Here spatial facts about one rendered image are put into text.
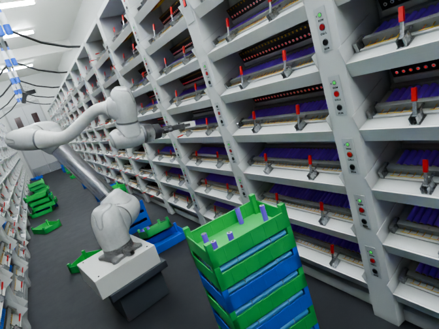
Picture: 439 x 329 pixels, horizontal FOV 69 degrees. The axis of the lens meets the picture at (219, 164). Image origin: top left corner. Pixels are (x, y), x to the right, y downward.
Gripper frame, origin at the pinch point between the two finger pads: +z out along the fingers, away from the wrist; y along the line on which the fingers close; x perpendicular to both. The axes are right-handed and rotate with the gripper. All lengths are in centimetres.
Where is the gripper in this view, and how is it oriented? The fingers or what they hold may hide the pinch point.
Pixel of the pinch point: (188, 124)
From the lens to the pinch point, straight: 173.7
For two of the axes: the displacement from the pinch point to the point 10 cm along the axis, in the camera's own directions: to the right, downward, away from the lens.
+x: -1.9, -9.7, -1.7
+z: 8.4, -2.5, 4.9
